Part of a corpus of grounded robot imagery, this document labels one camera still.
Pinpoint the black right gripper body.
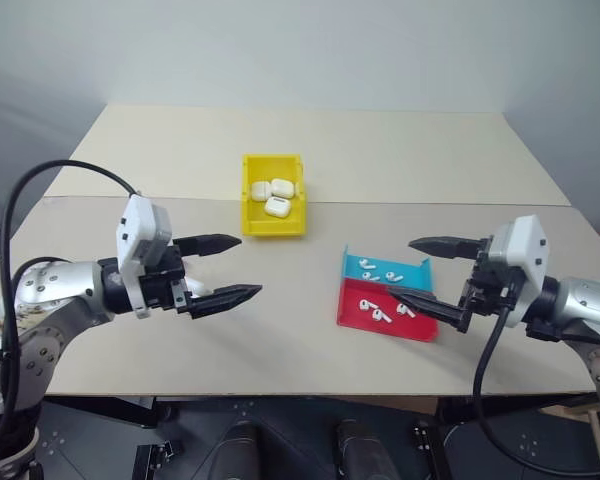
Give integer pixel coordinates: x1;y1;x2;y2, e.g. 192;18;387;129
458;239;520;322

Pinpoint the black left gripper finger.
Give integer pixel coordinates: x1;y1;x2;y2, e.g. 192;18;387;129
172;232;244;260
181;283;264;322

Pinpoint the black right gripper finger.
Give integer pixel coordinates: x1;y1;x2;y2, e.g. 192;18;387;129
386;285;470;335
407;235;487;261

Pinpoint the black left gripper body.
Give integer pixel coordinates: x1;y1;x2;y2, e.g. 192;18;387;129
139;244;189;315

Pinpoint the yellow plastic bin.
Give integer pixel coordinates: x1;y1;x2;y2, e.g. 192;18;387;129
241;152;310;241

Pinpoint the blue plastic tray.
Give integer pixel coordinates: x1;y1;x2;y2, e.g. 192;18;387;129
340;243;434;294

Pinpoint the red plastic tray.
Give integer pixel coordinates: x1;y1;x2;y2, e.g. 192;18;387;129
335;277;441;344

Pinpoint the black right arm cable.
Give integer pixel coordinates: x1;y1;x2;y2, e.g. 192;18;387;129
472;279;600;473

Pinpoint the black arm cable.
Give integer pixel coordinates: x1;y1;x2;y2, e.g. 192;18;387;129
0;159;144;474
472;279;600;473

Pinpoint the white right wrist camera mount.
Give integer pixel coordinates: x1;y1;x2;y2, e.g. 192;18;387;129
487;214;549;329

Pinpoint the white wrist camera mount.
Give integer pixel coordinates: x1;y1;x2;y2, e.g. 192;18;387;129
487;214;549;329
115;195;174;320

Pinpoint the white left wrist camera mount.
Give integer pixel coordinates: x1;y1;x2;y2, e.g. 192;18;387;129
115;195;174;320

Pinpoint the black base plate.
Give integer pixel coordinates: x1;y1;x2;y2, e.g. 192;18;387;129
437;397;600;480
27;397;184;480

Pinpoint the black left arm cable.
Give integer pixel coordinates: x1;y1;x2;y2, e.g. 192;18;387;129
0;159;144;474

